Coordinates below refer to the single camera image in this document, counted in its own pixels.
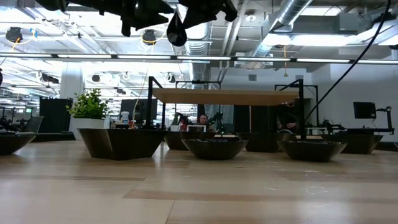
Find black ceiling cable reel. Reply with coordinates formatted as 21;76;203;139
5;26;24;44
141;29;158;47

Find green plant in white pot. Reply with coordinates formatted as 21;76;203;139
65;88;110;141

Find wooden shelf riser black legs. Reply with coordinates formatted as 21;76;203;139
144;76;305;146

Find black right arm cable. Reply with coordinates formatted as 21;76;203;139
304;0;392;122

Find large black monitor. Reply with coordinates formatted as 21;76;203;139
120;98;158;129

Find long ceiling light strip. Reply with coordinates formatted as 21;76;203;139
0;52;398;65

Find silver spiral ceiling duct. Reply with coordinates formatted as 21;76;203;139
242;0;313;68

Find corrugated silver flexible duct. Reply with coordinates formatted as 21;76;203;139
185;23;214;82

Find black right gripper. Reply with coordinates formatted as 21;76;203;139
179;0;239;30

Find black leaf-shaped mini plate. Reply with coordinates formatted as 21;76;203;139
276;139;348;162
0;133;37;156
181;138;249;161

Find black cabinet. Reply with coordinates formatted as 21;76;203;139
39;98;74;134

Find black teardrop mini plate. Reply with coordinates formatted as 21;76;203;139
166;11;188;47

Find small black monitor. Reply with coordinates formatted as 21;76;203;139
353;101;377;120

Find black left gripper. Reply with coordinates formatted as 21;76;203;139
119;0;175;37

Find person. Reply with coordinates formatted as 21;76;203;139
195;114;215;133
276;99;301;131

